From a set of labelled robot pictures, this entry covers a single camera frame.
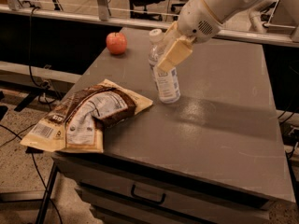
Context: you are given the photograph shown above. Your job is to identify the black hanging cable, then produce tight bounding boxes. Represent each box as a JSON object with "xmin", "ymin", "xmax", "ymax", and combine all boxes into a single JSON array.
[{"xmin": 27, "ymin": 7, "xmax": 64, "ymax": 105}]

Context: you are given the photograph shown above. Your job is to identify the black drawer handle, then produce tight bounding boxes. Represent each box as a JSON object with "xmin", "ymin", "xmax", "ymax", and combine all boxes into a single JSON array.
[{"xmin": 130, "ymin": 185, "xmax": 166, "ymax": 205}]

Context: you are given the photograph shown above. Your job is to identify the red apple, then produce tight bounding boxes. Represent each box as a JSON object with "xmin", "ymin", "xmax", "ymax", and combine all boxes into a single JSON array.
[{"xmin": 106, "ymin": 33, "xmax": 127, "ymax": 55}]

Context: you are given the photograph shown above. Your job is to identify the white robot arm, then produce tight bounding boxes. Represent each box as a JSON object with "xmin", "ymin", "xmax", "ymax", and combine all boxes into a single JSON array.
[{"xmin": 157, "ymin": 0, "xmax": 299, "ymax": 72}]

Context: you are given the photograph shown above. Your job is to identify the white pipe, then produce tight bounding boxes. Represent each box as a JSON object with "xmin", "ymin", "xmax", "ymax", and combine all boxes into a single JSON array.
[{"xmin": 249, "ymin": 0, "xmax": 279, "ymax": 33}]

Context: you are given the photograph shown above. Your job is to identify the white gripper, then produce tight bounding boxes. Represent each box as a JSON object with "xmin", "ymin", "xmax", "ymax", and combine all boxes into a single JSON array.
[{"xmin": 157, "ymin": 0, "xmax": 222, "ymax": 72}]

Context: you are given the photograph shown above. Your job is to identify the grey drawer cabinet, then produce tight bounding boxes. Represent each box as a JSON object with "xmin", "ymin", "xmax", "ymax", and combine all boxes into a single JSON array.
[{"xmin": 50, "ymin": 152, "xmax": 296, "ymax": 224}]

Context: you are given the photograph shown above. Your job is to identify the brown chip bag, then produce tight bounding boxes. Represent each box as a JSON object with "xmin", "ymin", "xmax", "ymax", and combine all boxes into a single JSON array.
[{"xmin": 21, "ymin": 79, "xmax": 152, "ymax": 153}]

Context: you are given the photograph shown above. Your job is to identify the blue plastic water bottle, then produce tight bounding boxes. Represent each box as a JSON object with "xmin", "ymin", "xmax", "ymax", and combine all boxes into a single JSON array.
[{"xmin": 148, "ymin": 28, "xmax": 181, "ymax": 105}]

